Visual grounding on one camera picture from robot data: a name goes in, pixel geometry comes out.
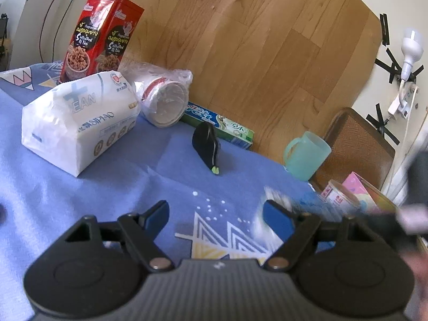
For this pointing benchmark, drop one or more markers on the black tape cross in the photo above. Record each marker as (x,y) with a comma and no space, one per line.
(396,65)
(383,123)

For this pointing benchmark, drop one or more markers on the green toothpaste box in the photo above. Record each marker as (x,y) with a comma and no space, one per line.
(227,128)

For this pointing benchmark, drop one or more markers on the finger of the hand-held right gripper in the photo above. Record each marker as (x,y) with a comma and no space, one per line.
(381,224)

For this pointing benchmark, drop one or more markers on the white light bulb socket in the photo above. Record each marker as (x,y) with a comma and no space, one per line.
(411,48)

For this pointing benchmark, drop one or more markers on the white tissue pack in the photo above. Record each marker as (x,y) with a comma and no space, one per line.
(77,120)

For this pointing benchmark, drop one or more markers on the paper cups in plastic bag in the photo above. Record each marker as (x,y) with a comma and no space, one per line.
(165,102)

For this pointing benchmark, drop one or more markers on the brown woven tray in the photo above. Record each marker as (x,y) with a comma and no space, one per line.
(354,147)

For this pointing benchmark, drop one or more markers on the clear blue printed packet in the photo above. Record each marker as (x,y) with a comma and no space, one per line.
(317,205)

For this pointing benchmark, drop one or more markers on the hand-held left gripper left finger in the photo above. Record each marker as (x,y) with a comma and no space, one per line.
(156,216)

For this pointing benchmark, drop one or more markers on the wooden board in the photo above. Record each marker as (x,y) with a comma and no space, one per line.
(250,50)

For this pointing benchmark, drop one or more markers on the green plastic mug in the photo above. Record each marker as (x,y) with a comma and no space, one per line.
(309,155)

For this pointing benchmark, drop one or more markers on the blue printed tablecloth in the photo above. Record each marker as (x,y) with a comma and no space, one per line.
(100,200)

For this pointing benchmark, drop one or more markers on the red snack tin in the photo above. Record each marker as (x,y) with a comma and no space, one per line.
(100,36)

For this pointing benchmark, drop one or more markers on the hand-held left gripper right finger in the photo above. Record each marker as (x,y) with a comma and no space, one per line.
(276,218)

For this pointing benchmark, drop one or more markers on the dark object by wall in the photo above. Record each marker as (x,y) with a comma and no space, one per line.
(3,36)

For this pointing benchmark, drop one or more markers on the white round can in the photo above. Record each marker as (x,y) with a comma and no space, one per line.
(341,197)

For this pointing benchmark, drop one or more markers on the pink cardboard box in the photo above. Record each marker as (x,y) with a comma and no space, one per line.
(367,194)

